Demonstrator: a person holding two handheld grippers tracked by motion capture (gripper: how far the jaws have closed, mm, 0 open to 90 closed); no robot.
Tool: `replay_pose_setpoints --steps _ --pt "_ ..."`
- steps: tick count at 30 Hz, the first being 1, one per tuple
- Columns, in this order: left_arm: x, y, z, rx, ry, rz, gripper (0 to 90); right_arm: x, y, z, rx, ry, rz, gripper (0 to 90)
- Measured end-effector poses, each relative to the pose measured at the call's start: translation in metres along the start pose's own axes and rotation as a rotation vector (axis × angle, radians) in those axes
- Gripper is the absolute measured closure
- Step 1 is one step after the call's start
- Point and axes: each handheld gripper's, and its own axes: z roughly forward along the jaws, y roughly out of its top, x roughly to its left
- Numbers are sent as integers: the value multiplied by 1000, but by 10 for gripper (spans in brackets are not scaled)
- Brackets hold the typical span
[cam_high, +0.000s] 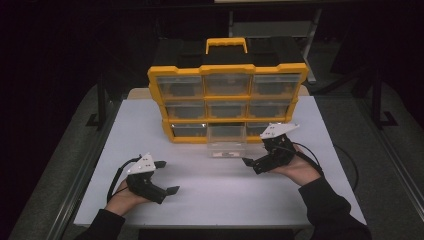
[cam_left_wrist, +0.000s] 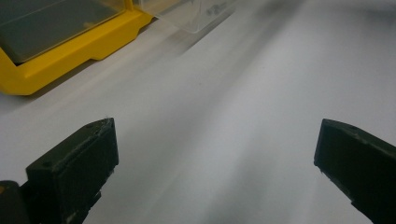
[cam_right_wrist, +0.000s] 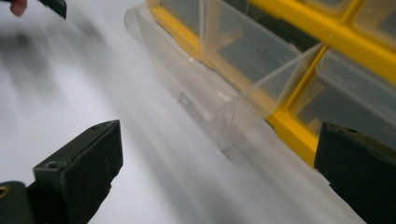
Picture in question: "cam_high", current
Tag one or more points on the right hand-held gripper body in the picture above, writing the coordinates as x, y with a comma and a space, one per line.
276, 155

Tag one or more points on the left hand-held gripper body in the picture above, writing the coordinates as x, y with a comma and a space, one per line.
143, 186

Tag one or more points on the clear plastic storage drawer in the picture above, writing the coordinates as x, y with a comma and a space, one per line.
226, 145

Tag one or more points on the yellow black organizer cabinet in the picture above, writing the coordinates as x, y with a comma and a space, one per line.
226, 97

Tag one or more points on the person's left hand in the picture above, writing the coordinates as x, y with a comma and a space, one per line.
121, 200

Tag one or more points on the person's right hand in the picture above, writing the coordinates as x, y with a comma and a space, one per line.
300, 170

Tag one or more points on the grid of clear drawers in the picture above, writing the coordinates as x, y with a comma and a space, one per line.
180, 86

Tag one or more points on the dark metal stand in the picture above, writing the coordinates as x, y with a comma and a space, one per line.
377, 100
101, 103

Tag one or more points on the aluminium rail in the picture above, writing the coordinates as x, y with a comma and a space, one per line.
400, 173
78, 190

